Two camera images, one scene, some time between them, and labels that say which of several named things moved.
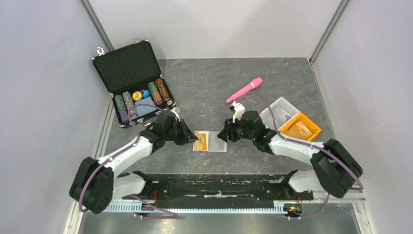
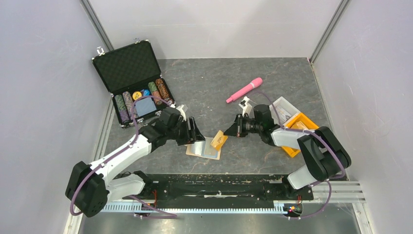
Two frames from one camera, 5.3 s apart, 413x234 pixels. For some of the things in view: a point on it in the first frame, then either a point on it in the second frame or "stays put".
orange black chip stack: (163, 90) stays put
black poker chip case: (140, 92) stays put
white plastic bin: (283, 111) stays put
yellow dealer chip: (137, 95) stays put
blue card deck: (144, 109) stays put
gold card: (201, 144) → (218, 140)
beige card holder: (209, 141) → (204, 148)
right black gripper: (227, 133) → (237, 129)
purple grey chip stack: (129, 102) stays put
